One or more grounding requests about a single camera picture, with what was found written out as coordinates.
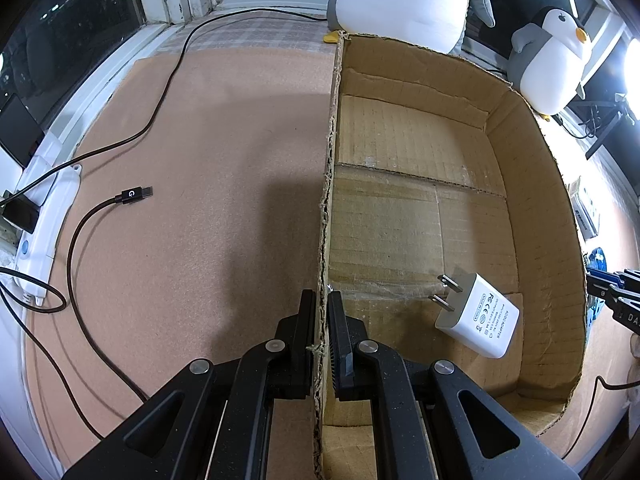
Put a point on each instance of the large penguin plush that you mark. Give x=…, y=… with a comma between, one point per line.
x=410, y=0

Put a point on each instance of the black plug charger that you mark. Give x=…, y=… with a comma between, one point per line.
x=20, y=212

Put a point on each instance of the white power strip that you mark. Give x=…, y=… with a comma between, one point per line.
x=50, y=220

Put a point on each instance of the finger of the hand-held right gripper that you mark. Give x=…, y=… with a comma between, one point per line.
x=627, y=315
x=615, y=285

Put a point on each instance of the black tablet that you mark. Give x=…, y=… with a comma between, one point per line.
x=20, y=130

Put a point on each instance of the black lamp stand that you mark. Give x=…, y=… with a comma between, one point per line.
x=607, y=127

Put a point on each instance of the cardboard box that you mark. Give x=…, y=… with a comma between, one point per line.
x=400, y=210

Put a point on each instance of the checked cloth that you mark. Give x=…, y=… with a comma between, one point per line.
x=260, y=35

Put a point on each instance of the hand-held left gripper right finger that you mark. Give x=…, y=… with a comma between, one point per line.
x=345, y=340

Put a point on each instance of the small white box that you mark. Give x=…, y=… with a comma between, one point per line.
x=585, y=210

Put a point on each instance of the small penguin plush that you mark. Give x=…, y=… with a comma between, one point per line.
x=550, y=65

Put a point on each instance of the white power adapter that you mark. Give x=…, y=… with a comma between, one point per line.
x=480, y=320

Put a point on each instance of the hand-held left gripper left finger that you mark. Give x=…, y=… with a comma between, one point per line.
x=306, y=330

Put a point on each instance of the blue object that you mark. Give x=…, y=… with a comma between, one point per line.
x=597, y=260

